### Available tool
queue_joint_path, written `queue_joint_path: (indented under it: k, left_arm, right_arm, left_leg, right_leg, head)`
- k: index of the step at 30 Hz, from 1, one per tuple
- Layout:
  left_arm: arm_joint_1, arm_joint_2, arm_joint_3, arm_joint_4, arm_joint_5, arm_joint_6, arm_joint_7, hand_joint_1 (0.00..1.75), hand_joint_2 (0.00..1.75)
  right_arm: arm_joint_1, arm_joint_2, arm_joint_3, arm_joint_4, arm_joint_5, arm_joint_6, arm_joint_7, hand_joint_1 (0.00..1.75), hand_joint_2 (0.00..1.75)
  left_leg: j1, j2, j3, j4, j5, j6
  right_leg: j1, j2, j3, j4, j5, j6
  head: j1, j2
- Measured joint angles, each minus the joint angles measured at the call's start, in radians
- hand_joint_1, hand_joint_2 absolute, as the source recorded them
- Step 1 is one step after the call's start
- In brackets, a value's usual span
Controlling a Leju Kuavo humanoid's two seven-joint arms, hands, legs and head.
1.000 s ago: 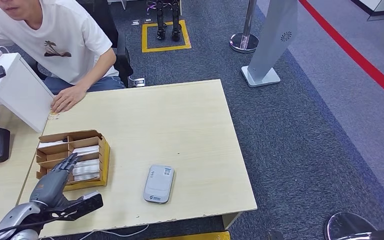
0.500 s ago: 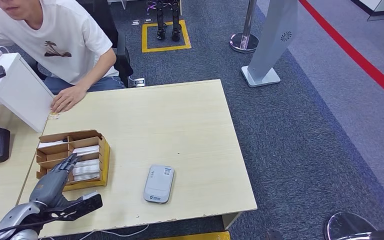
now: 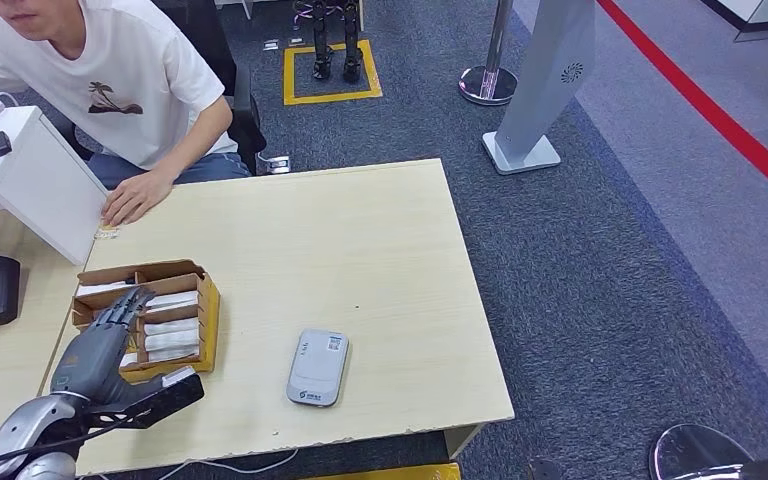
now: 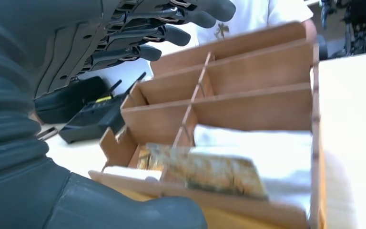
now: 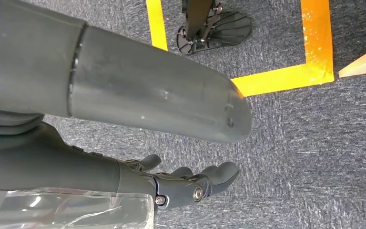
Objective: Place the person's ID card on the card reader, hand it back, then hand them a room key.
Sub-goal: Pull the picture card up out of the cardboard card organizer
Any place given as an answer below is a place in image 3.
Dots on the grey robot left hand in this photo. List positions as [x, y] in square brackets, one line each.
[92, 361]

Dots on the person's left hand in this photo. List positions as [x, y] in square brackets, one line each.
[135, 199]

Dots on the person's left forearm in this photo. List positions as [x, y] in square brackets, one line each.
[195, 142]

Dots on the white key card stack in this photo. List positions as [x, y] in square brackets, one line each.
[172, 326]
[172, 346]
[96, 289]
[129, 359]
[172, 300]

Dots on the cardboard card organizer box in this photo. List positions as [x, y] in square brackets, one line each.
[208, 324]

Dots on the person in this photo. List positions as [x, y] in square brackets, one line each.
[112, 66]

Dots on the grey card reader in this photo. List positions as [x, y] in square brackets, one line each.
[318, 368]

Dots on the white box stand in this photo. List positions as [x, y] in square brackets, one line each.
[39, 185]

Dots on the silver floor socket plate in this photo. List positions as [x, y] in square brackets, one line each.
[279, 164]
[296, 42]
[270, 45]

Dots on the black office chair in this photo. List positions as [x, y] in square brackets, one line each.
[218, 46]

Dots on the small black humanoid robot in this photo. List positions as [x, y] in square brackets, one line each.
[322, 38]

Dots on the yellow floor tape strip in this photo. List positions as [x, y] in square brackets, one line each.
[390, 474]

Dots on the pale table leg panel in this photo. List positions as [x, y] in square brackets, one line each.
[460, 440]

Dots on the grey kiosk stand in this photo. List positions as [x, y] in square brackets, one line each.
[543, 78]

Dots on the red barrier belt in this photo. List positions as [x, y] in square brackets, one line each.
[702, 95]

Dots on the chrome stanchion base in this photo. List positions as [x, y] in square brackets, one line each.
[695, 454]

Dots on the chrome stanchion post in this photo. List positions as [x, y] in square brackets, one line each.
[488, 85]

